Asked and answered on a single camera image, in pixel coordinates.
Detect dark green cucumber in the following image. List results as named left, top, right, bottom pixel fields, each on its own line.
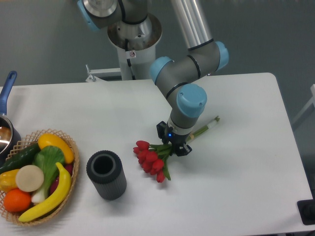
left=0, top=143, right=40, bottom=174

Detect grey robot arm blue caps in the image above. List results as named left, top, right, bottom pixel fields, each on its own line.
left=77, top=0, right=229, bottom=156

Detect black device at table edge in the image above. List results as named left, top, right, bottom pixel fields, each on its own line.
left=297, top=199, right=315, bottom=225

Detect blue handled saucepan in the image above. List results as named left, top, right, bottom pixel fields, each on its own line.
left=0, top=71, right=21, bottom=167

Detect yellow squash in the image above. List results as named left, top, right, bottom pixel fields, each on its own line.
left=37, top=133, right=74, bottom=164

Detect dark red vegetable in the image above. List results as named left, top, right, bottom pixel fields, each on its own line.
left=49, top=163, right=73, bottom=195

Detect yellow bell pepper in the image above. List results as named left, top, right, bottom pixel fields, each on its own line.
left=0, top=169, right=19, bottom=192

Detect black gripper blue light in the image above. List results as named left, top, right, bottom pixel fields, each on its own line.
left=157, top=121, right=192, bottom=157

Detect red tulip bouquet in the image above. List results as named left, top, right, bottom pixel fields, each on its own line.
left=132, top=116, right=221, bottom=183

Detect beige round wooden disc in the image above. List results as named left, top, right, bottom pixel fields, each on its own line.
left=15, top=165, right=44, bottom=192

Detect white furniture frame right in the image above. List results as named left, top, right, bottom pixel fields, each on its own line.
left=291, top=84, right=315, bottom=131

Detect green bok choy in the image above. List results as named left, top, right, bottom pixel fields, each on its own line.
left=31, top=146, right=65, bottom=205

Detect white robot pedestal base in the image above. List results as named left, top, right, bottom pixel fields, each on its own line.
left=86, top=13, right=162, bottom=82

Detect woven wicker basket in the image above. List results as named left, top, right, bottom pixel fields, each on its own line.
left=0, top=129, right=80, bottom=226

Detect yellow banana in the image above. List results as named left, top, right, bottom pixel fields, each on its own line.
left=18, top=162, right=71, bottom=223

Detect orange fruit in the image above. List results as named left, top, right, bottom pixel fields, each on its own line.
left=3, top=188, right=31, bottom=212

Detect dark grey ribbed vase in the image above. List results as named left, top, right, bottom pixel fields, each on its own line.
left=86, top=150, right=127, bottom=201

